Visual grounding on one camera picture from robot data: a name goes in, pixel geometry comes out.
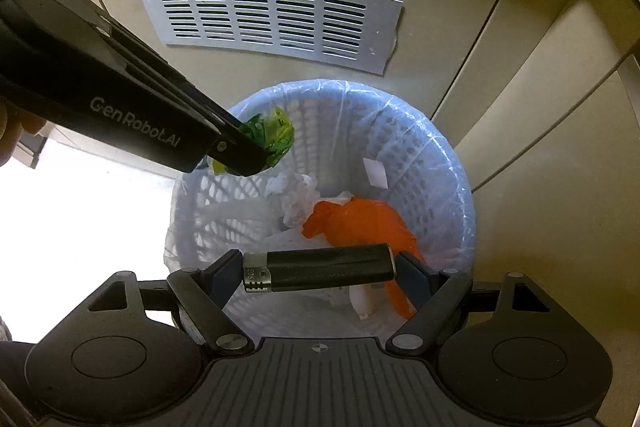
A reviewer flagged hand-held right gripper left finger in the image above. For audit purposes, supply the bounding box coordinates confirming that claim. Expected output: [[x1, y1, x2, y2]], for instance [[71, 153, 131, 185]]
[[87, 249, 253, 353]]

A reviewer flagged grey cabinet vent grille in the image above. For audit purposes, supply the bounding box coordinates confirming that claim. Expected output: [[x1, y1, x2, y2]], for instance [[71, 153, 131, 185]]
[[136, 0, 405, 76]]

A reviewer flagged person's left hand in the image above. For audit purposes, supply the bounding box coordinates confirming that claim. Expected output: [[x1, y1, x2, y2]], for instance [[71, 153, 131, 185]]
[[0, 103, 46, 168]]

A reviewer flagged white plastic trash basket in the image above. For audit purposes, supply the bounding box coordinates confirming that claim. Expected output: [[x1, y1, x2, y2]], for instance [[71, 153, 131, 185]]
[[164, 78, 477, 343]]

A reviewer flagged green yellow wrapper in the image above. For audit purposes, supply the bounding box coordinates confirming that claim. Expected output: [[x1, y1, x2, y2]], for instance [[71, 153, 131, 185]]
[[209, 106, 297, 176]]

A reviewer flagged large white paper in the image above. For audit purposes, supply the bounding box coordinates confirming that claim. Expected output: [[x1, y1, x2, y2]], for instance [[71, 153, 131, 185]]
[[263, 172, 323, 238]]

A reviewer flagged blue lined trash bin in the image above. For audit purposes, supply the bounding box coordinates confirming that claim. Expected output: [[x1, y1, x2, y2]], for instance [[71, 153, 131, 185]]
[[164, 78, 477, 343]]

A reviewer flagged small white paper slip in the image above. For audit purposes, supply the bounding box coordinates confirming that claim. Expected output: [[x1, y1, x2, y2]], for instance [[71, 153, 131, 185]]
[[363, 158, 390, 190]]

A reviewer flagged orange plastic bag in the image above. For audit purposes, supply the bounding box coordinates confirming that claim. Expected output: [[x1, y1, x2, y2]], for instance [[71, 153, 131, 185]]
[[301, 196, 427, 320]]

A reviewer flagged black lighter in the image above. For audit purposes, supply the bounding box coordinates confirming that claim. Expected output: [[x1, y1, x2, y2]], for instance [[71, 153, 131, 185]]
[[242, 243, 397, 294]]

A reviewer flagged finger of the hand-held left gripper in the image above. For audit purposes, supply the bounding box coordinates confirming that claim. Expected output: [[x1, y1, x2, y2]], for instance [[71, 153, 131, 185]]
[[100, 19, 268, 178]]

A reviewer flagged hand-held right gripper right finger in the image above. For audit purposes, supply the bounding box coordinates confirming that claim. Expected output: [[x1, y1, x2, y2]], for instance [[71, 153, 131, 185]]
[[390, 251, 551, 353]]

